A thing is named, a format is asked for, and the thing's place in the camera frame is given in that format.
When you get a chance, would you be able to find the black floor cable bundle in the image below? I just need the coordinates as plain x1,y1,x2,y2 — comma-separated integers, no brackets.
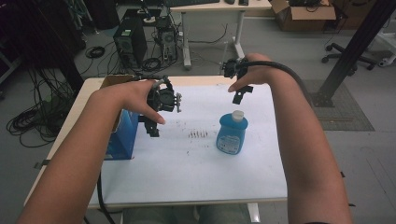
6,68,78,149

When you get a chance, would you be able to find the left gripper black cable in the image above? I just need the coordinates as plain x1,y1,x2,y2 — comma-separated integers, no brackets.
96,172,117,224

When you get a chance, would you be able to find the person's left hand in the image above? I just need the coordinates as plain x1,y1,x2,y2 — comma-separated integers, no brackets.
92,78,166,126

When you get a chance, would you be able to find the black keyboard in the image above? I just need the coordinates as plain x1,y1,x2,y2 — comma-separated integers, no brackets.
163,0,220,8

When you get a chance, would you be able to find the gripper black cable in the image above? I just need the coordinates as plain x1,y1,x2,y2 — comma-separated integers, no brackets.
96,172,117,224
241,60,313,105

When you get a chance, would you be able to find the black metal post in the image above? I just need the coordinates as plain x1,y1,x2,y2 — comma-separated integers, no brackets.
310,0,396,108

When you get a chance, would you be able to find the black computer tower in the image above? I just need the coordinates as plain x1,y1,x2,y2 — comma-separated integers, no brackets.
112,15,149,70

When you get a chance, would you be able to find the large brown cardboard box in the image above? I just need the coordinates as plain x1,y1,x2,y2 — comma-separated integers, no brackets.
269,0,337,33

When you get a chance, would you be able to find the blue bottle with white cap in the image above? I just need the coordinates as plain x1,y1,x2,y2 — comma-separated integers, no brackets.
215,109,249,156

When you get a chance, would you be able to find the person's right hand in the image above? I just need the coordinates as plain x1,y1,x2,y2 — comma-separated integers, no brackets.
227,52,282,93

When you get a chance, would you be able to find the grey floor mat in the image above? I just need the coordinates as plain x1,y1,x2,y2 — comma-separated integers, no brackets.
300,78,375,132

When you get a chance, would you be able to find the open-sided computer case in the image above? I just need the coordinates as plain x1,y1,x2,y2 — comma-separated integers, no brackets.
154,17,179,63

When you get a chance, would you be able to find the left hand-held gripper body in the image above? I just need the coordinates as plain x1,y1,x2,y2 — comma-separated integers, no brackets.
146,75,183,114

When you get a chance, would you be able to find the white table mat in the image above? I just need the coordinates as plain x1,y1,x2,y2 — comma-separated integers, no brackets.
88,83,288,207

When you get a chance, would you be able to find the blue cardboard box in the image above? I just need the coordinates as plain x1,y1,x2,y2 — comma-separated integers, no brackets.
99,74,140,161

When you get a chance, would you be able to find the small coiled black cable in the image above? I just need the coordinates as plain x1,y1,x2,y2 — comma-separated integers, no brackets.
84,45,106,60

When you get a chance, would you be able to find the white table leg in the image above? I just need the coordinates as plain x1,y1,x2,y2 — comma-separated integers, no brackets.
247,203,262,224

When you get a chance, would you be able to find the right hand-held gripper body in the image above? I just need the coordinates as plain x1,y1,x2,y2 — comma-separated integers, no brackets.
221,57,250,80

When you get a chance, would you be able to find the white office desk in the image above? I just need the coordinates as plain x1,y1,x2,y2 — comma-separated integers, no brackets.
169,0,273,71

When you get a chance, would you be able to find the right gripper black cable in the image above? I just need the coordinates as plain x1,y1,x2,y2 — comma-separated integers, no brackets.
241,60,313,105

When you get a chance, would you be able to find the black office chair base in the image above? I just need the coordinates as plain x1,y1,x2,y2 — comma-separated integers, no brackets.
321,42,378,71

